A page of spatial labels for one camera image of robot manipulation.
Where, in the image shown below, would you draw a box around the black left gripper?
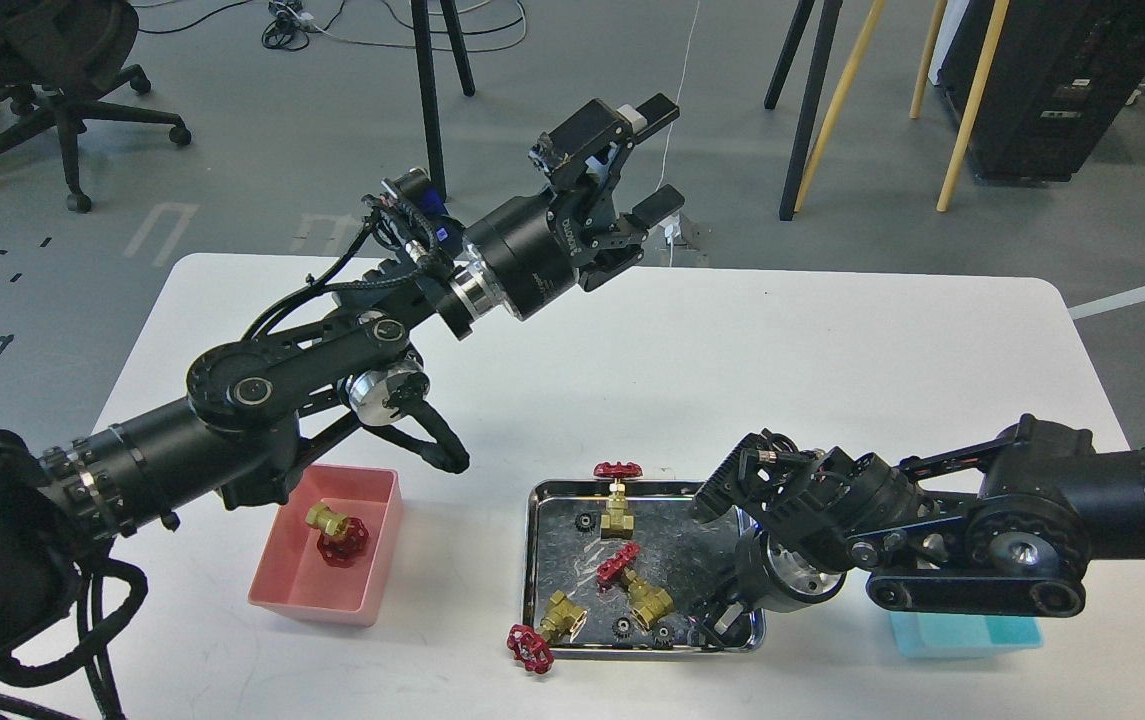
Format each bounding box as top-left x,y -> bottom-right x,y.
439,94 -> 686,340

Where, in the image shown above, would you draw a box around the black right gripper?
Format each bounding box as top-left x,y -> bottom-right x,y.
688,530 -> 846,651

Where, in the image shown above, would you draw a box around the brass valve red handle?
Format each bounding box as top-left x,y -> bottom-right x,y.
305,503 -> 370,568

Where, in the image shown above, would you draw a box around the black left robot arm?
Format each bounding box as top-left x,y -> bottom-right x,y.
0,94 -> 685,719

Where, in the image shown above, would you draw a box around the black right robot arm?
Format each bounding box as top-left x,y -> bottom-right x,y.
690,414 -> 1145,647

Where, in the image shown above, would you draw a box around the small black gear bottom right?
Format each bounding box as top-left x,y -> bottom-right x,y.
652,623 -> 674,650

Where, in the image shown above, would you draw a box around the small black gear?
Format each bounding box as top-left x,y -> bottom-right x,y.
652,623 -> 674,650
610,616 -> 633,641
573,512 -> 598,533

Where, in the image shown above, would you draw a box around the brass valve centre of tray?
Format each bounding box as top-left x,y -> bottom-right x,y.
595,541 -> 676,630

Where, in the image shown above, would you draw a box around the brass valve of tray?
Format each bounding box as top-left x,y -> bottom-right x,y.
595,541 -> 676,630
592,461 -> 642,541

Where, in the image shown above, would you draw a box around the small black gear bottom left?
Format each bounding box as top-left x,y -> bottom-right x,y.
610,616 -> 633,641

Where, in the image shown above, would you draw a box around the brass valve top of tray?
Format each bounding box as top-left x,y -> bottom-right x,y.
592,461 -> 642,541

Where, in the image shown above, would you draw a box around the small black gear upper left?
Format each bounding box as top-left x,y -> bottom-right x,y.
573,512 -> 598,533

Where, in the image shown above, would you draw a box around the blue plastic box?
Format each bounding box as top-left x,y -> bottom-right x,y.
889,612 -> 1044,659

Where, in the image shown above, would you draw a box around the brass valve over tray edge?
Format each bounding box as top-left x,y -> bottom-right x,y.
505,591 -> 589,675

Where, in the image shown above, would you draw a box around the pink plastic box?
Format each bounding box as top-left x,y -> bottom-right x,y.
247,462 -> 404,630

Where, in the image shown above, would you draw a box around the shiny metal tray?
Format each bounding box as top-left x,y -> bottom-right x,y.
522,478 -> 752,659

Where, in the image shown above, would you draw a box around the black tripod leg right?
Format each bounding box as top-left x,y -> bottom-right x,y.
763,1 -> 843,222

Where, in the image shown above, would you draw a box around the black tripod left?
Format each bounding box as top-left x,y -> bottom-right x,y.
409,0 -> 476,201

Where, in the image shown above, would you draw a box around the wooden stand legs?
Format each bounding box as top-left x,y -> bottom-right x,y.
795,0 -> 1014,215

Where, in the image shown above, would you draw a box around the black cabinet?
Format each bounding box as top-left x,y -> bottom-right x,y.
968,1 -> 1145,183

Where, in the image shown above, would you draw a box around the black office chair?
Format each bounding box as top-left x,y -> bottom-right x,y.
0,1 -> 192,213

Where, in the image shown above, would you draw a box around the white cable with plug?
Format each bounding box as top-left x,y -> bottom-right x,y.
645,0 -> 705,269

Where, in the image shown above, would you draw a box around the black floor cables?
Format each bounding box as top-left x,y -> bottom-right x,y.
137,0 -> 530,54

